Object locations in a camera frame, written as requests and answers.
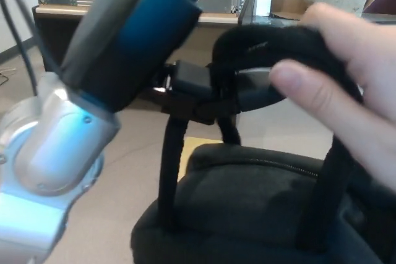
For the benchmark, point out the person bare hand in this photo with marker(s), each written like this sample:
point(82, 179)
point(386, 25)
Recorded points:
point(365, 91)

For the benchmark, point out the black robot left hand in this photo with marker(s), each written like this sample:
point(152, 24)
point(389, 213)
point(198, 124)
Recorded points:
point(123, 44)

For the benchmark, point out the dark wood desk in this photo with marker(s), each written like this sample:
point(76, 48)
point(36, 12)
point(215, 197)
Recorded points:
point(55, 38)

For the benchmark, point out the flattened cardboard piece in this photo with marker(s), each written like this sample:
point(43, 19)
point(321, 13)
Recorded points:
point(287, 5)

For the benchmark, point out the yellow paper sheet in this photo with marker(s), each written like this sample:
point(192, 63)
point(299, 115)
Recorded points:
point(187, 159)

